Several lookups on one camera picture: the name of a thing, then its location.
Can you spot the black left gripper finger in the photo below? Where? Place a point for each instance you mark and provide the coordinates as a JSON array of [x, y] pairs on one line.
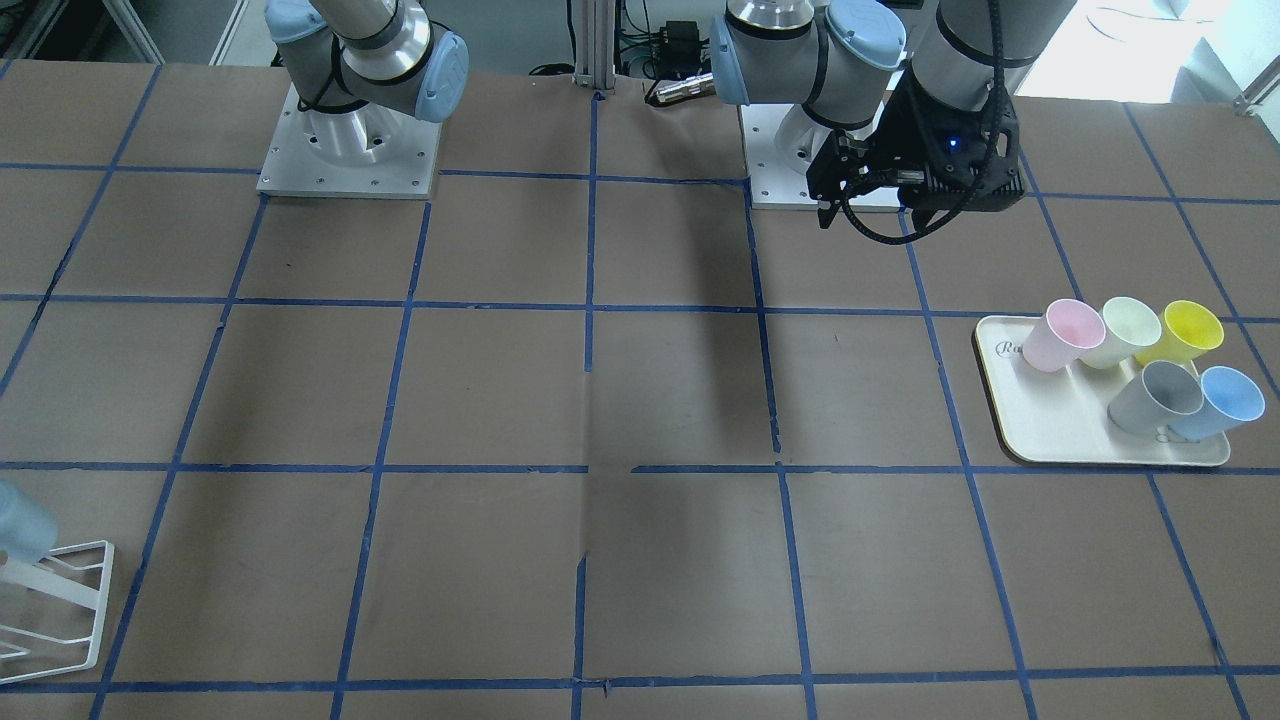
[[838, 163], [832, 207]]

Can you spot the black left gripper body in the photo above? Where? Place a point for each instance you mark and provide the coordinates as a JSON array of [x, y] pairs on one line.
[[906, 128]]

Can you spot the light blue plastic cup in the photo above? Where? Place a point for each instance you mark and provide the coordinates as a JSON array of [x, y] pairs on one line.
[[28, 531]]

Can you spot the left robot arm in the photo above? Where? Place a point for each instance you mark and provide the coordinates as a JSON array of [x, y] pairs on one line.
[[841, 62]]

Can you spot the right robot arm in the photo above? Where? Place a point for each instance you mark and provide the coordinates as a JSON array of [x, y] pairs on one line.
[[364, 70]]

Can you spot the pink plastic cup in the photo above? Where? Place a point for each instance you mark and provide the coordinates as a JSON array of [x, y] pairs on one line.
[[1066, 331]]

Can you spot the pale green plastic cup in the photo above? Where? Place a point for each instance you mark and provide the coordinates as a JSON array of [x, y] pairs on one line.
[[1130, 326]]

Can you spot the yellow plastic cup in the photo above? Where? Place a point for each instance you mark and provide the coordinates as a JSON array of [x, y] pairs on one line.
[[1187, 330]]

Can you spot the grey plastic cup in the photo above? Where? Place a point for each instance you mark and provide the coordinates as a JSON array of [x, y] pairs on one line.
[[1158, 395]]

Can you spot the cream plastic tray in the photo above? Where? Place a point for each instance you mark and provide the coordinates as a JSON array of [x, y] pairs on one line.
[[1061, 418]]

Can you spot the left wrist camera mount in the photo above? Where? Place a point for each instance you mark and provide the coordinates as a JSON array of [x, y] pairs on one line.
[[955, 149]]

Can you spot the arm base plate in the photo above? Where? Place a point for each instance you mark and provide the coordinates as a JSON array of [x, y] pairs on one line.
[[371, 153], [779, 141]]

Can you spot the aluminium frame post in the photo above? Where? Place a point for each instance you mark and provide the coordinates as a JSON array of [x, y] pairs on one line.
[[594, 42]]

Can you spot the white wire cup rack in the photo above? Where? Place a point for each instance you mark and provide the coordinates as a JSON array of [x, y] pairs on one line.
[[55, 611]]

